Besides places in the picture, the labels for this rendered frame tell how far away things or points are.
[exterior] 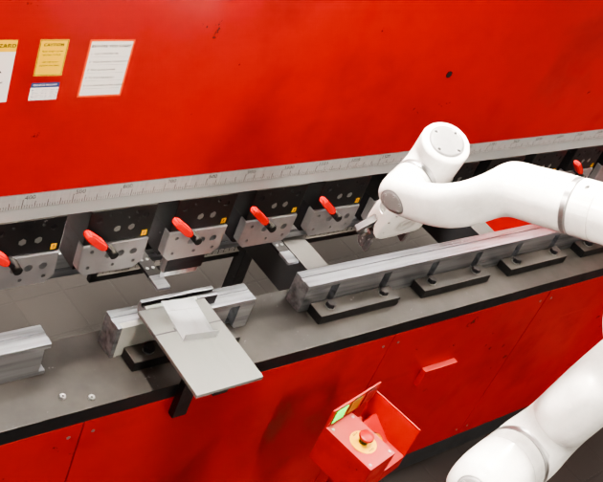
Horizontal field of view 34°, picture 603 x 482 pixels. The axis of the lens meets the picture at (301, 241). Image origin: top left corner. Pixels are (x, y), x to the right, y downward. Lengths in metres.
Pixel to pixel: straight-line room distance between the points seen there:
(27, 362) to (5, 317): 1.44
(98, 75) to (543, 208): 0.77
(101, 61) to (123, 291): 2.20
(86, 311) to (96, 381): 1.47
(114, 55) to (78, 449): 0.96
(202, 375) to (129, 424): 0.25
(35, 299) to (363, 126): 1.81
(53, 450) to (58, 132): 0.79
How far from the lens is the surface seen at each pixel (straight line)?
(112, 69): 1.72
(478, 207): 1.54
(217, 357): 2.20
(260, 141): 2.03
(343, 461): 2.49
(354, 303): 2.67
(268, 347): 2.46
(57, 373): 2.23
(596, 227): 1.48
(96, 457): 2.35
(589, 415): 1.59
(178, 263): 2.20
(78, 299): 3.73
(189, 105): 1.86
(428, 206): 1.54
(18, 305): 3.65
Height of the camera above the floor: 2.48
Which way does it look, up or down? 34 degrees down
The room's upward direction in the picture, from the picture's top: 24 degrees clockwise
